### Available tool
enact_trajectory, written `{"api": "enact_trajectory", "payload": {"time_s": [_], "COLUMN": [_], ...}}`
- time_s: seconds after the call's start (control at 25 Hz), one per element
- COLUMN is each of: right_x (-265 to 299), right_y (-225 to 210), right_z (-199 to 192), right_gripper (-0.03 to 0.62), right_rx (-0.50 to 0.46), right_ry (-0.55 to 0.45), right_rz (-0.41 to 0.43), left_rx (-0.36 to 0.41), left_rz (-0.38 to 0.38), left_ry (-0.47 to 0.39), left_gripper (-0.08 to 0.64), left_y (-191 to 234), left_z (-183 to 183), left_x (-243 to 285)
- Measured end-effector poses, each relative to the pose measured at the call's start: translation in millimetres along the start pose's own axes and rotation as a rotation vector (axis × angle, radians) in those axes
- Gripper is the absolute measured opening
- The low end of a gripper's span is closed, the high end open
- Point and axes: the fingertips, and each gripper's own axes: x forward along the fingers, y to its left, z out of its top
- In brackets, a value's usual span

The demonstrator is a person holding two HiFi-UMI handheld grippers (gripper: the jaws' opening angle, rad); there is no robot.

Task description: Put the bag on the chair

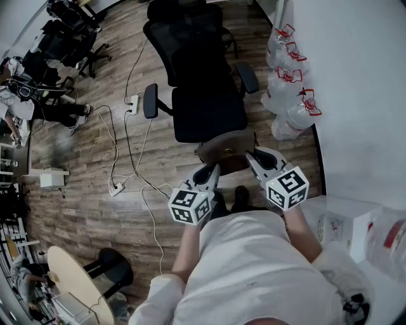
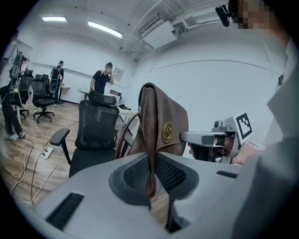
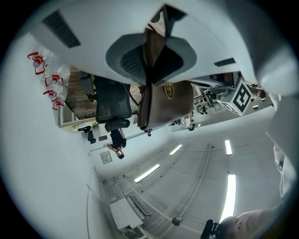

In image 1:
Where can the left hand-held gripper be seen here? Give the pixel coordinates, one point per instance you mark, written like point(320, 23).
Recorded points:
point(187, 206)

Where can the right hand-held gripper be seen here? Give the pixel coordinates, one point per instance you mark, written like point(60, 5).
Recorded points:
point(287, 190)

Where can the brown leather bag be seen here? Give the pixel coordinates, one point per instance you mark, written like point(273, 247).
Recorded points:
point(228, 143)

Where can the black office chair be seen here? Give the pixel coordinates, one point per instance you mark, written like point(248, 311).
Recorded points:
point(206, 111)

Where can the person's left forearm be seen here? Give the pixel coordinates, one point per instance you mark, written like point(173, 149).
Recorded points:
point(187, 250)

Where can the person's right forearm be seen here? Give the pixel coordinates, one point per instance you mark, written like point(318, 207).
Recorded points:
point(301, 231)

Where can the black swivel chair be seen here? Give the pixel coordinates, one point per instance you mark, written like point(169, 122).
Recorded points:
point(69, 12)
point(63, 47)

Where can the person's left black shoe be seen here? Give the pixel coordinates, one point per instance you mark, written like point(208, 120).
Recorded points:
point(220, 203)

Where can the person's black shoe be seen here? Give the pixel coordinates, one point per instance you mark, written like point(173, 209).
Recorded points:
point(220, 203)
point(241, 196)

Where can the clear water bottle red cap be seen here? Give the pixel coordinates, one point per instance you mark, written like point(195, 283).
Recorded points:
point(279, 90)
point(298, 114)
point(276, 47)
point(296, 65)
point(285, 130)

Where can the person's right black shoe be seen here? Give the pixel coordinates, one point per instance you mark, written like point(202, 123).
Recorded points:
point(241, 196)

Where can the person's black trousers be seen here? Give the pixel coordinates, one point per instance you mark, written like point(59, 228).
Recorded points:
point(253, 209)

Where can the small white power strip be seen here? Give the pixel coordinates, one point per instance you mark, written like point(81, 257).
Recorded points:
point(116, 189)

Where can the white cardboard carton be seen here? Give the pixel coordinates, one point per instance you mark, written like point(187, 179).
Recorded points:
point(342, 222)

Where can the person's white shirt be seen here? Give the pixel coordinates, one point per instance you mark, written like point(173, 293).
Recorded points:
point(247, 269)

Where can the large clear bottle red label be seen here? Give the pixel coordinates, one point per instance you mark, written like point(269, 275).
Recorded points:
point(387, 247)

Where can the small white box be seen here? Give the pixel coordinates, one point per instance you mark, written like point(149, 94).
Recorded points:
point(52, 181)

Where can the round wooden table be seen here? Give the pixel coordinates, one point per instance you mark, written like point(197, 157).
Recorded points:
point(73, 279)

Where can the clear plastic box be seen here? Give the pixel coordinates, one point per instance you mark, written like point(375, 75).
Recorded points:
point(69, 309)

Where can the black metal rack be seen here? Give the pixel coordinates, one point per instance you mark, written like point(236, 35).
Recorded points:
point(9, 203)

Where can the white shelf unit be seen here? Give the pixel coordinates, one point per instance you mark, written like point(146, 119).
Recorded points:
point(6, 158)

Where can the black table pedestal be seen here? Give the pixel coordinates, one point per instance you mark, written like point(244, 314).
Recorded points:
point(114, 269)

